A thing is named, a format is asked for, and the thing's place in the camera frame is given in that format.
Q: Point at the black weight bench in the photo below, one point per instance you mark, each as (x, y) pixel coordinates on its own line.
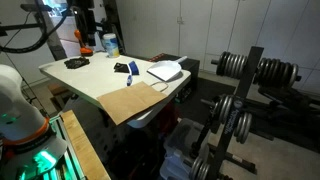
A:
(286, 100)

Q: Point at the white wipes canister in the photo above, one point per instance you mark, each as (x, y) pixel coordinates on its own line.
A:
(111, 45)

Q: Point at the clear plastic storage bin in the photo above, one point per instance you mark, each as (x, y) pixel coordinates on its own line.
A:
(181, 136)

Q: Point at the brown cardboard box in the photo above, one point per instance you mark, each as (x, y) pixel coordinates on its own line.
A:
(56, 91)

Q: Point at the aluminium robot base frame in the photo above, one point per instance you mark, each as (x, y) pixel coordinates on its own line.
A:
(66, 166)

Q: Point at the grey metal post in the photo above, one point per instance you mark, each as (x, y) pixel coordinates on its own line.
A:
(55, 40)

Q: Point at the white drawer cabinet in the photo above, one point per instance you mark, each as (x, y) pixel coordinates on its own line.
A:
(68, 33)

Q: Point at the black clamp mount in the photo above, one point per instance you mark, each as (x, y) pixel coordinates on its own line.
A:
(101, 27)

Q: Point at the dark vertical post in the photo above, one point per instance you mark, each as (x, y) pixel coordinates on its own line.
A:
(115, 20)

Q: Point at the blue white hand brush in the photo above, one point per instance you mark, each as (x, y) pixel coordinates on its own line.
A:
(133, 67)

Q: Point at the wooden plank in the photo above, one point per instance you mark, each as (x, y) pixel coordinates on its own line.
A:
(83, 146)

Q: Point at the grey perforated panel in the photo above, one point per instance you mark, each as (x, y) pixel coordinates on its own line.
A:
(100, 133)

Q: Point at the black box with red strip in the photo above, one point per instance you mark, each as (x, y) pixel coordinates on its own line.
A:
(192, 71)

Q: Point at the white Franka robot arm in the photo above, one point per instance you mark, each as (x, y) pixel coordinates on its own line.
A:
(16, 106)

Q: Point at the large crumpled black cloth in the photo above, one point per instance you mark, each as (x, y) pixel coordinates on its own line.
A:
(76, 62)

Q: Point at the brown paper bag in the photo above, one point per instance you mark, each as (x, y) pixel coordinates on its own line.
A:
(130, 101)

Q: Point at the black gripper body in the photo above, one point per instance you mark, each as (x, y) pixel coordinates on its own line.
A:
(87, 16)

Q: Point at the black camera bar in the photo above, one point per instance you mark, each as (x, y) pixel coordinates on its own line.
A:
(35, 7)

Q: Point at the grey weight plate stack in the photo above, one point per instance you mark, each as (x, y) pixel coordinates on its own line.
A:
(276, 71)
(244, 128)
(199, 169)
(225, 108)
(231, 65)

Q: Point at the black weight rack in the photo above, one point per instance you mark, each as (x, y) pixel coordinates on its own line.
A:
(248, 73)

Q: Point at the red container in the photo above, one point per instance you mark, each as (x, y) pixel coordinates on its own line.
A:
(168, 118)

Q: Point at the orange power drill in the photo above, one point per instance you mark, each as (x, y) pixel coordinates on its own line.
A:
(84, 50)

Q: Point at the black rubber floor mat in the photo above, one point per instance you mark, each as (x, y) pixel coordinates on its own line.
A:
(200, 90)

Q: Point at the white wall switch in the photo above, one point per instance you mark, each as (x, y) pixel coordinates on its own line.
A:
(180, 20)

